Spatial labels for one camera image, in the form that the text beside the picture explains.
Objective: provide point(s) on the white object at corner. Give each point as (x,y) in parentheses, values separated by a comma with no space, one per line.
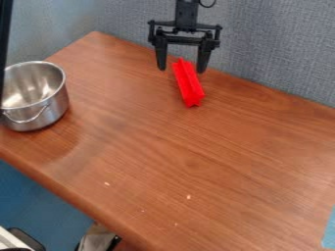
(9,241)

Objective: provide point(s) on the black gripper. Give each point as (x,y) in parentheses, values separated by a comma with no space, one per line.
(166,33)

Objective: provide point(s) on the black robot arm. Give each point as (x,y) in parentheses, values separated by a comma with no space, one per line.
(186,14)

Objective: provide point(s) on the black object at bottom left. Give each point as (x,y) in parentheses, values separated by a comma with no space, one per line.
(27,239)

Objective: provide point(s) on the red star-shaped block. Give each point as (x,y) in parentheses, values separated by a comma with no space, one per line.
(188,83)

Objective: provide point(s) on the stainless steel pot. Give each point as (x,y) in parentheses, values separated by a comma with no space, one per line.
(35,96)

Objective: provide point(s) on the grey table leg bracket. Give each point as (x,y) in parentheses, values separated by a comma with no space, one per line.
(99,239)

